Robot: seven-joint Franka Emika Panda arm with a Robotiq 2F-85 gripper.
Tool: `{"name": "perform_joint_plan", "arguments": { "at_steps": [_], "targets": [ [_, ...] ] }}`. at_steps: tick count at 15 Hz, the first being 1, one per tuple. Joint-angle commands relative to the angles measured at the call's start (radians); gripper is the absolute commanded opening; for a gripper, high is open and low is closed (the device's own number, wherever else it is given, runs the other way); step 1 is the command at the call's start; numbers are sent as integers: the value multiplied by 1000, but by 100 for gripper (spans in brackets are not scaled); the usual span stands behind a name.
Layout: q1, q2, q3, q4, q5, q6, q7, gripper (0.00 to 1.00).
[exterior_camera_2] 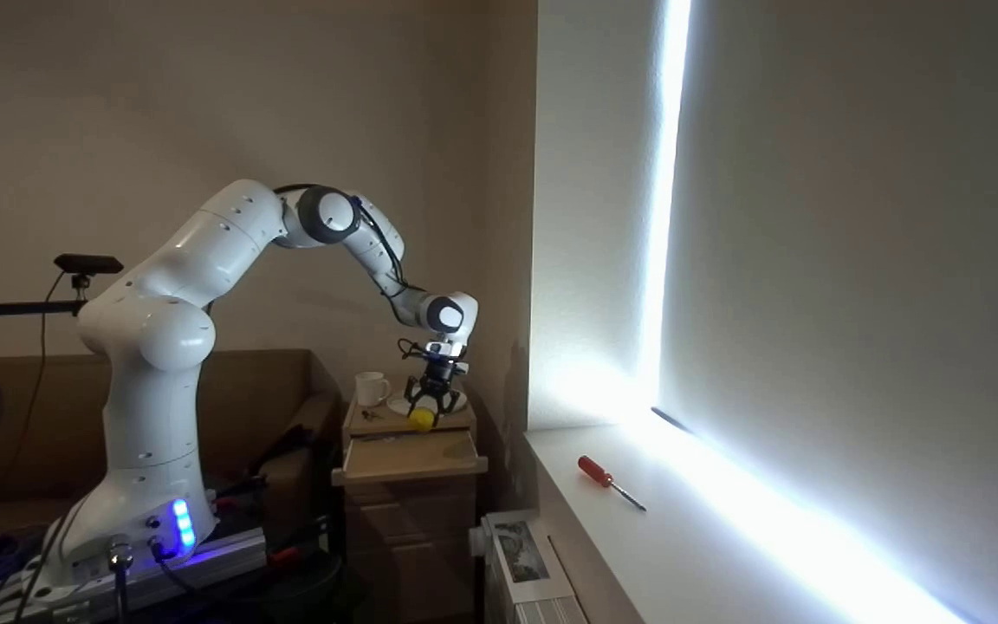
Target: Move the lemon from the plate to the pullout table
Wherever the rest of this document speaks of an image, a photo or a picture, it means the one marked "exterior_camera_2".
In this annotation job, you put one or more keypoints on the small keys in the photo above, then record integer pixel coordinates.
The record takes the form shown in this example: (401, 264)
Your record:
(371, 415)

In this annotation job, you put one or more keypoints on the red black clamp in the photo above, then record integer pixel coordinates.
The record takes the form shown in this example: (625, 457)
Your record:
(295, 548)
(239, 498)

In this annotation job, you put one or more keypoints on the white plate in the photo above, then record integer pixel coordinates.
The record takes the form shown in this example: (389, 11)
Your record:
(395, 405)

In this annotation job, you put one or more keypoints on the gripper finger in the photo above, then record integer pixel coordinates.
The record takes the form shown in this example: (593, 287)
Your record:
(452, 404)
(413, 399)

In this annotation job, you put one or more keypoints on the window roller blind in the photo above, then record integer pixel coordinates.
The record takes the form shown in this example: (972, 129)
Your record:
(863, 260)

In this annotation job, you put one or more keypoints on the camera on mount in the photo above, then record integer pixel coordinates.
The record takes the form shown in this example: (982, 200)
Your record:
(87, 263)

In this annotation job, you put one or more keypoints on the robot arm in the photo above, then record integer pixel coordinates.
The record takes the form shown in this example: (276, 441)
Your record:
(161, 347)

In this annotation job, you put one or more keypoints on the brown sofa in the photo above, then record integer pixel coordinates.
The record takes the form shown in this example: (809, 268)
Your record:
(248, 407)

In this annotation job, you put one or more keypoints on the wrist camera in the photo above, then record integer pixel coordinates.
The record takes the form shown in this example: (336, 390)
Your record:
(435, 349)

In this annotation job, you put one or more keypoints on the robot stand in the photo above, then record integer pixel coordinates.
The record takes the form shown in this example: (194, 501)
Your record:
(204, 563)

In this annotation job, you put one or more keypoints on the wooden pullout table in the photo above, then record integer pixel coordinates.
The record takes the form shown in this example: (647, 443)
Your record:
(408, 458)

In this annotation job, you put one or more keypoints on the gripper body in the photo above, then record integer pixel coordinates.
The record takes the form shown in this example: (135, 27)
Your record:
(439, 371)

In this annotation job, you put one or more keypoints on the nightstand drawer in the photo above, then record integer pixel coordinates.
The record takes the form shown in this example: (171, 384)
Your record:
(412, 520)

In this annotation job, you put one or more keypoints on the wooden nightstand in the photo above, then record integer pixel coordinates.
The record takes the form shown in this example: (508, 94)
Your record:
(408, 520)

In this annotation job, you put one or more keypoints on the yellow lemon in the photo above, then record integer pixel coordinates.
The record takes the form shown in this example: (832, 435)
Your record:
(421, 420)

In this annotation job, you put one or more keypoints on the white radiator unit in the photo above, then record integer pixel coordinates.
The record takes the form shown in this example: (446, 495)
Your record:
(525, 572)

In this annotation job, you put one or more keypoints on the white mug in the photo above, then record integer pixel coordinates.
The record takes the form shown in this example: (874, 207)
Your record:
(369, 388)

